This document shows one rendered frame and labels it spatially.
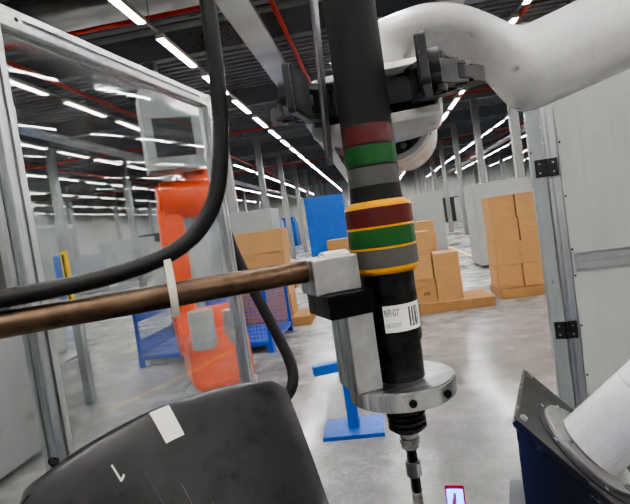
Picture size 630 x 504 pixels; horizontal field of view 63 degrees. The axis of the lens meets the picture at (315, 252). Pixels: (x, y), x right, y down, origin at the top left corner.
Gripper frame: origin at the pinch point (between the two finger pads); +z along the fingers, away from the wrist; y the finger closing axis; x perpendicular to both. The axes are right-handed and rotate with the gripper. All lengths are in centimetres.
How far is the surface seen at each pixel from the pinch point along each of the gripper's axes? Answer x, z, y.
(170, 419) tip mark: -23.2, -3.3, 19.8
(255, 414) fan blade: -24.6, -7.2, 14.0
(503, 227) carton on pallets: -56, -810, -76
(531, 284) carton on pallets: -150, -817, -107
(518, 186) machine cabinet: 9, -1229, -155
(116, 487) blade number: -26.0, 2.3, 21.5
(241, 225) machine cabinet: 12, -978, 429
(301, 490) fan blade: -29.3, -3.2, 9.3
